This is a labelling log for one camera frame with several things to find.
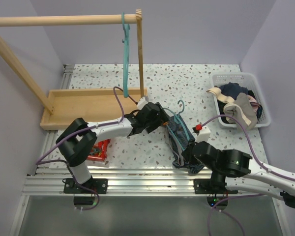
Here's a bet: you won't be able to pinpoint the teal hanger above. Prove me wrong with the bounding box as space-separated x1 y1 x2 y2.
163 100 195 152
121 12 130 98

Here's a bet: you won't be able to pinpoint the navy striped underwear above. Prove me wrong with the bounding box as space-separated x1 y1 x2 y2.
165 115 204 175

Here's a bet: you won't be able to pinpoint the beige grey underwear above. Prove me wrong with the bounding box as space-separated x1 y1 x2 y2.
223 93 258 130

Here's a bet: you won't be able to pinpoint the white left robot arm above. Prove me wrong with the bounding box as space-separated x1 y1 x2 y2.
56 102 170 193

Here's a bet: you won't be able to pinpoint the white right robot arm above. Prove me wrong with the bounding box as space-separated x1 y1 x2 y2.
182 142 295 209

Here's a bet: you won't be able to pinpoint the wooden clothes rack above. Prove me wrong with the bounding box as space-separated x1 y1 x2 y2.
0 9 147 130

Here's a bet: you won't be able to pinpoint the pile of clothes in basket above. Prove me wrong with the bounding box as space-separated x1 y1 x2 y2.
206 83 263 124

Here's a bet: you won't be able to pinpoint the red clothespin bin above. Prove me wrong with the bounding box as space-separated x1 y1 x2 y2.
87 139 111 162

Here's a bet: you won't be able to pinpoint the clothespins in red bin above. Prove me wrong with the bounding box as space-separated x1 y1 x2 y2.
89 146 106 158

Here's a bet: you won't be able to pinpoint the white laundry basket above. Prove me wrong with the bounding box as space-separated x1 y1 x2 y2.
211 72 271 128

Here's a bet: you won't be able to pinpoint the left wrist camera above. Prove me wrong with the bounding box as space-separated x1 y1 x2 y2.
137 96 148 110

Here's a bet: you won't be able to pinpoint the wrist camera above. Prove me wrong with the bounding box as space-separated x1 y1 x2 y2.
137 96 148 110
192 124 211 143

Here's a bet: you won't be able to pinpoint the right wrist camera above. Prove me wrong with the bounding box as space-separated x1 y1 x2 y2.
192 124 211 143

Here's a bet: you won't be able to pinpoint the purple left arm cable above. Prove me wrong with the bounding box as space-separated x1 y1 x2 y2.
35 86 141 211

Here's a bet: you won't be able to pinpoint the aluminium table rail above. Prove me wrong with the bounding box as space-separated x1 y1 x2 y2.
22 130 281 197

